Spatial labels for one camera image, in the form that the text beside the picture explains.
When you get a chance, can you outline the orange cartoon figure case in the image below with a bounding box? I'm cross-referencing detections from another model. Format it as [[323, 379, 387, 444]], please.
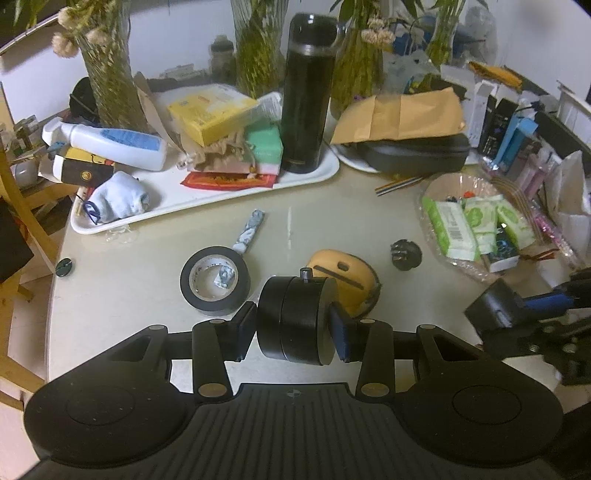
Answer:
[[307, 249, 382, 319]]

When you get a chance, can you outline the black cylinder tube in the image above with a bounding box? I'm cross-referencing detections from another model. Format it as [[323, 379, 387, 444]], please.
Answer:
[[464, 279, 527, 335]]

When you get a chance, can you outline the black electrical tape roll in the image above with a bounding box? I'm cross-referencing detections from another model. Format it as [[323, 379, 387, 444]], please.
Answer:
[[179, 246, 252, 315]]

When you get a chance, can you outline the black round weight disc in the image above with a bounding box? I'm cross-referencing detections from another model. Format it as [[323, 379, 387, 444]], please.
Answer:
[[256, 267, 338, 366]]

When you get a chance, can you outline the small black mount knob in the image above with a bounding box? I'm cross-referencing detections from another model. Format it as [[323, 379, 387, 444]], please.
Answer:
[[391, 239, 423, 271]]

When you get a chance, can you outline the grey patterned stick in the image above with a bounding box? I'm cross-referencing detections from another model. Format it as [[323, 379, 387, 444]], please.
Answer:
[[232, 209, 266, 255]]

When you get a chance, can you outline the green tissue pack right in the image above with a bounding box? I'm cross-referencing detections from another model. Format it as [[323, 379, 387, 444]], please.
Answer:
[[496, 199, 536, 250]]

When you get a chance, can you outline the green tissue pack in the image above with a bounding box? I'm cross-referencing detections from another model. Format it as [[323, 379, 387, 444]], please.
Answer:
[[496, 199, 536, 250], [464, 195, 503, 255], [422, 196, 480, 261]]

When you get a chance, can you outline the wicker basket with tissues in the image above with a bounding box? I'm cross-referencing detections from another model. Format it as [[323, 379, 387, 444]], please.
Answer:
[[418, 172, 588, 286]]

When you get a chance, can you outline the green tissue pack middle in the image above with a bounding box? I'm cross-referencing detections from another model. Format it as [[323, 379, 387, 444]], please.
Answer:
[[464, 195, 503, 255]]

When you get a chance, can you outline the green tissue pack left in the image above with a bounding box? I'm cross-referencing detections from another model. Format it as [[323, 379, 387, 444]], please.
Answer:
[[422, 196, 480, 261]]

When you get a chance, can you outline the white plastic tray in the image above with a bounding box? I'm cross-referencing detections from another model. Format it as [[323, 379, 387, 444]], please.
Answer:
[[69, 91, 342, 236]]

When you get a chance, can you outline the chopsticks pair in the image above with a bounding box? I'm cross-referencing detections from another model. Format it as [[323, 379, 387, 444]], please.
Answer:
[[375, 176, 425, 196]]

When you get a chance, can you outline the red packet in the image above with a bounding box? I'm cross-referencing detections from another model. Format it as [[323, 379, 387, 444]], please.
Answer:
[[181, 172, 277, 191]]

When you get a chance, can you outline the small black round cap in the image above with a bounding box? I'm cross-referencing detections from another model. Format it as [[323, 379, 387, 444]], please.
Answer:
[[55, 257, 74, 278]]

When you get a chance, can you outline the white rolled sock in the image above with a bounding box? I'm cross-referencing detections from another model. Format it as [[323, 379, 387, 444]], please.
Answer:
[[83, 171, 150, 225]]

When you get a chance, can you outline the blue carton box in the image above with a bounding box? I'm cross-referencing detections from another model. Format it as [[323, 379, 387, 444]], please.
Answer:
[[493, 115, 538, 174]]

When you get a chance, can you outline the crumpled brown paper bag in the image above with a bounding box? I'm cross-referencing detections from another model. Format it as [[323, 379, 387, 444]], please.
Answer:
[[176, 129, 257, 175]]

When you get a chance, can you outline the black zip case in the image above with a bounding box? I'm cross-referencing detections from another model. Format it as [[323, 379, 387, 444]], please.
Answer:
[[344, 133, 471, 177]]

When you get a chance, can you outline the wooden chair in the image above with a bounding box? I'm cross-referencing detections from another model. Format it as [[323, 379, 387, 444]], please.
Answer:
[[0, 82, 80, 411]]

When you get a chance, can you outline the green box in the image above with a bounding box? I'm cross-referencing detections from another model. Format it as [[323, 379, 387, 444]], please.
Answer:
[[245, 122, 283, 176]]

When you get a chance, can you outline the white blue lotion bottle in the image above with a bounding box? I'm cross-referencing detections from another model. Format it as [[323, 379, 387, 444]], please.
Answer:
[[41, 117, 167, 171]]

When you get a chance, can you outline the black cloth on chair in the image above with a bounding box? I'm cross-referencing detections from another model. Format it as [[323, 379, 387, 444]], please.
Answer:
[[0, 200, 34, 283]]

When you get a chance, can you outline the black yellow tube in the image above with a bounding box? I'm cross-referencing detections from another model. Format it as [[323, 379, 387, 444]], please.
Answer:
[[38, 145, 115, 188]]

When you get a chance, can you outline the brown paper envelope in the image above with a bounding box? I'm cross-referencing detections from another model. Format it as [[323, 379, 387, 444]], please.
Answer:
[[331, 88, 465, 144]]

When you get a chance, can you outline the yellow cardboard box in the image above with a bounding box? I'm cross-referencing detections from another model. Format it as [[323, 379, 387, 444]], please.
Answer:
[[167, 84, 262, 147]]

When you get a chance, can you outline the black hat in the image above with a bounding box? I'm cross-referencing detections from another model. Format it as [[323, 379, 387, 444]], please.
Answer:
[[69, 77, 100, 126]]

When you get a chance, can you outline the glass vase right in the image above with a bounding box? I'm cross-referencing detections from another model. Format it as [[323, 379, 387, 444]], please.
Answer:
[[329, 0, 394, 119]]

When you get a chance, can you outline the glass vase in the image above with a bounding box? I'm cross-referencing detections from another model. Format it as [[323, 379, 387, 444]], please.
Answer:
[[231, 0, 288, 99], [52, 0, 148, 132], [329, 0, 394, 119]]

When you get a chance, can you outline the black thermos bottle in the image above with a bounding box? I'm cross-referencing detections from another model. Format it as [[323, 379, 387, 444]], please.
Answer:
[[280, 13, 345, 174]]

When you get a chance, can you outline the glass vase middle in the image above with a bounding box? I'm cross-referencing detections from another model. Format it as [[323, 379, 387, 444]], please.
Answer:
[[231, 0, 288, 99]]

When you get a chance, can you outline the glass vase left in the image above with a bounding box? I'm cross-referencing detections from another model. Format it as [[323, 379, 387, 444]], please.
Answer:
[[52, 0, 148, 132]]

